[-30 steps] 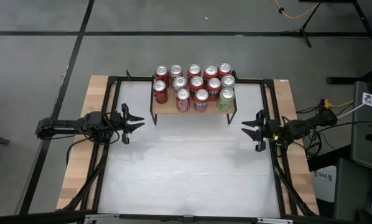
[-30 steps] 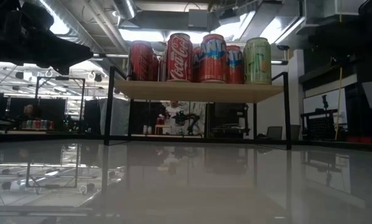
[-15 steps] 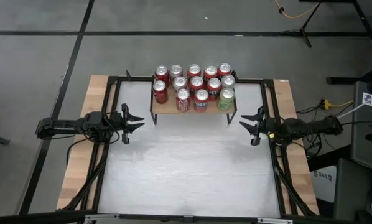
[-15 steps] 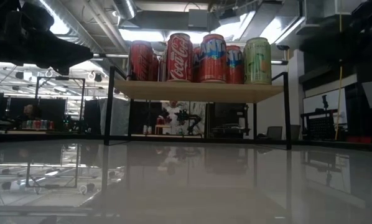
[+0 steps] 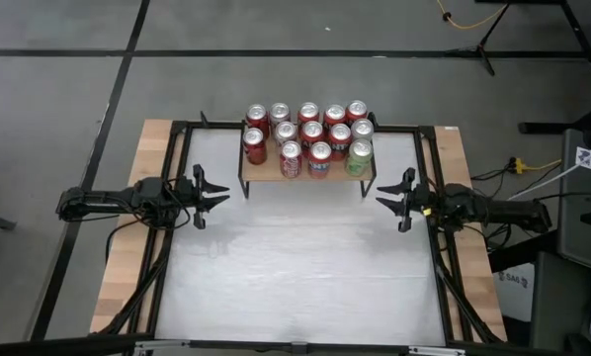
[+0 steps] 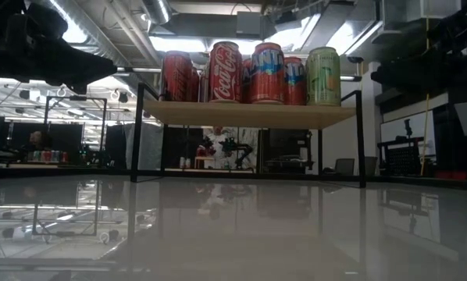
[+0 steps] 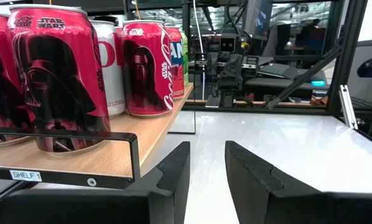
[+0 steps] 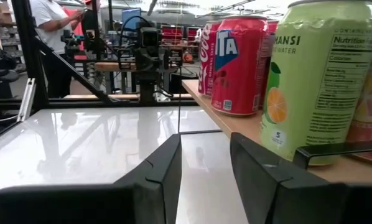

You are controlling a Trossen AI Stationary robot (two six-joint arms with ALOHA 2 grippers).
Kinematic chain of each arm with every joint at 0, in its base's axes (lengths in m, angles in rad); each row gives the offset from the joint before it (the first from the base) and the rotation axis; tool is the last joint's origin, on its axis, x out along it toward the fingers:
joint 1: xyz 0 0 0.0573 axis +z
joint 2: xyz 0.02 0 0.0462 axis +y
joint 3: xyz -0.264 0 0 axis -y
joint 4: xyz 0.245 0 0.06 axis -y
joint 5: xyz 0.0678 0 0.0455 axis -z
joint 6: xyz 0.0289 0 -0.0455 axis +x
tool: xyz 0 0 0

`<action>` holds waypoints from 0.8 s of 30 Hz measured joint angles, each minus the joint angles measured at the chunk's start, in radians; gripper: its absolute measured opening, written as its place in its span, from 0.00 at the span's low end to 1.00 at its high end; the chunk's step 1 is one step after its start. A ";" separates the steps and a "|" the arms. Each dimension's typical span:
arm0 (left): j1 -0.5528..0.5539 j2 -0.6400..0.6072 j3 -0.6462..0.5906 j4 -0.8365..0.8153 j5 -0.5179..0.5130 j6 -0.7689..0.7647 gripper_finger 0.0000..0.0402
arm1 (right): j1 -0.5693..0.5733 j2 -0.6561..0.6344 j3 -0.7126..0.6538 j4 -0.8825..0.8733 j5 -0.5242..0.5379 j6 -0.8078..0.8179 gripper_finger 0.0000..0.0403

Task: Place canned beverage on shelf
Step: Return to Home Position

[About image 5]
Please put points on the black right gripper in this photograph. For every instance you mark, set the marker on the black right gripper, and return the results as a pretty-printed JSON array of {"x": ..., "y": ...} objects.
[{"x": 439, "y": 203}]

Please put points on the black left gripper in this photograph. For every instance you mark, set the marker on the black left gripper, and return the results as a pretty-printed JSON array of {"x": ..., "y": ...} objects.
[{"x": 177, "y": 198}]

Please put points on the green soda can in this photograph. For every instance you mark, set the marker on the green soda can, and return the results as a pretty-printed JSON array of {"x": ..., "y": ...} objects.
[{"x": 361, "y": 158}]

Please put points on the dark red Coca-Cola can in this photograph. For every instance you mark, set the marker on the dark red Coca-Cola can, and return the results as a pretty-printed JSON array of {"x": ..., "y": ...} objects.
[{"x": 254, "y": 146}]

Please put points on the silver and orange sparkling can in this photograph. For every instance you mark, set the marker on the silver and orange sparkling can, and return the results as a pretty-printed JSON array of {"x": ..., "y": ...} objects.
[{"x": 363, "y": 128}]

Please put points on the red soda can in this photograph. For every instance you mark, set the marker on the red soda can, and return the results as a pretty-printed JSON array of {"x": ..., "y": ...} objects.
[{"x": 257, "y": 116}]

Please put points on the silver Diet Coke can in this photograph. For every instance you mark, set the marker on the silver Diet Coke can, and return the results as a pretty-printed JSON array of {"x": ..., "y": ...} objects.
[
  {"x": 285, "y": 132},
  {"x": 279, "y": 111}
]

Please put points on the wooden shelf with black legs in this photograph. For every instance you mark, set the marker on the wooden shelf with black legs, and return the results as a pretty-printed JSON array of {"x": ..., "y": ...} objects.
[{"x": 320, "y": 178}]

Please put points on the white box with lettering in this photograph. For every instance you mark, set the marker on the white box with lettering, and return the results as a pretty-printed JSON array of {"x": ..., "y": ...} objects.
[{"x": 513, "y": 296}]

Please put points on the black tripod stand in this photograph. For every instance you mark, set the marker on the black tripod stand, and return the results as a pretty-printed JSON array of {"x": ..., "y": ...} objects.
[{"x": 481, "y": 48}]

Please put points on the grey cabinet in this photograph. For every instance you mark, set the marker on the grey cabinet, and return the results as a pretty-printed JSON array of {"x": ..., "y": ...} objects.
[{"x": 572, "y": 222}]

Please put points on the dark grey case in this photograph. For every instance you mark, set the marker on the dark grey case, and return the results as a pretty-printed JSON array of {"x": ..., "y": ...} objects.
[{"x": 557, "y": 306}]

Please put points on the black metal crossbar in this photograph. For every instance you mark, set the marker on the black metal crossbar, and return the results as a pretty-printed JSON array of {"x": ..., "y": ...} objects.
[{"x": 53, "y": 344}]

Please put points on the silver corner bracket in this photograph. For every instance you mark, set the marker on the silver corner bracket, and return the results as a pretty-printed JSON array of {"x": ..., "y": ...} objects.
[
  {"x": 436, "y": 351},
  {"x": 162, "y": 344}
]

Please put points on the black desk frame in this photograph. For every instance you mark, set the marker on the black desk frame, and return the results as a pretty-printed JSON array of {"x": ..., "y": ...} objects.
[{"x": 542, "y": 128}]

